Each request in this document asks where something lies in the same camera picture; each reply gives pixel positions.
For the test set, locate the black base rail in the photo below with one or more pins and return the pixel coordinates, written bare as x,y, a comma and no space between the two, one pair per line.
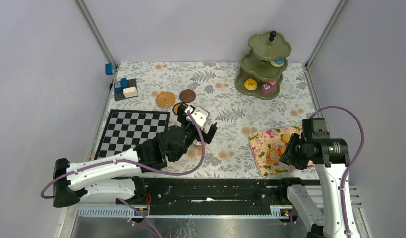
212,196

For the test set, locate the blue frosted donut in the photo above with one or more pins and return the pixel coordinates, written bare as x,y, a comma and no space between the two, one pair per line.
277,62

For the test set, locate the pink strawberry cake slice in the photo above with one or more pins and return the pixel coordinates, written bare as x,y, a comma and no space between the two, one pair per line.
272,83

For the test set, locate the blue clip on frame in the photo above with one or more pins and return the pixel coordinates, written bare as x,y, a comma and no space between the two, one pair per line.
109,70

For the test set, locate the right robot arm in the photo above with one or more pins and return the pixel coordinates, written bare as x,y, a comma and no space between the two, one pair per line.
332,162

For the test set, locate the toy block set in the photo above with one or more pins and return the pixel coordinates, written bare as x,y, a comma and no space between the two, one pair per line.
125,88

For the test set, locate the green three-tier serving stand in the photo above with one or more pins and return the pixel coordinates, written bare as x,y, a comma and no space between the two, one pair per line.
263,48

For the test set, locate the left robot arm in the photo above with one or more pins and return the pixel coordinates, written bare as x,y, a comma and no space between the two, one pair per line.
116,176

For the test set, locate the floral snack tray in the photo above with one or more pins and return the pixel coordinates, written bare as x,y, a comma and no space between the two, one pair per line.
261,142

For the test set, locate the black white chessboard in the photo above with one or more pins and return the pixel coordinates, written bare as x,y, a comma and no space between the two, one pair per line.
124,129

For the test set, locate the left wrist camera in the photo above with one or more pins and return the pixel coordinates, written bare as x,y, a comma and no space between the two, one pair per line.
199,114

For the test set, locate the round orange biscuit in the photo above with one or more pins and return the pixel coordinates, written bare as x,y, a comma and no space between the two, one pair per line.
286,137

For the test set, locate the purple candy packet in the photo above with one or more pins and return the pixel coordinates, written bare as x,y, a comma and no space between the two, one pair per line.
267,89

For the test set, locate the dark brown round coaster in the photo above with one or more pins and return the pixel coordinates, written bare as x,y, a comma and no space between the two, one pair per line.
187,96

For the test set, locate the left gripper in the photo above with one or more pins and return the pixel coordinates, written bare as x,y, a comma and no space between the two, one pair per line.
207,137

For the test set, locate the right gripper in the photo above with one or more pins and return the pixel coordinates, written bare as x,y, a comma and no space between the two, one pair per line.
288,153

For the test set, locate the metal tongs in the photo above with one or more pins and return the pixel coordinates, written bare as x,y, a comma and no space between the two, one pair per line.
284,166

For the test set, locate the floral tablecloth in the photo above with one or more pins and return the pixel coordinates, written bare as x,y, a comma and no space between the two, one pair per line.
229,155

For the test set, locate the yellow frosted donut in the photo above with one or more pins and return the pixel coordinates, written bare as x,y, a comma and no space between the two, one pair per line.
251,84

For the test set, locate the black orange face coaster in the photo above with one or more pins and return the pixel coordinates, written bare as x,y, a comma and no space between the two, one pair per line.
176,106

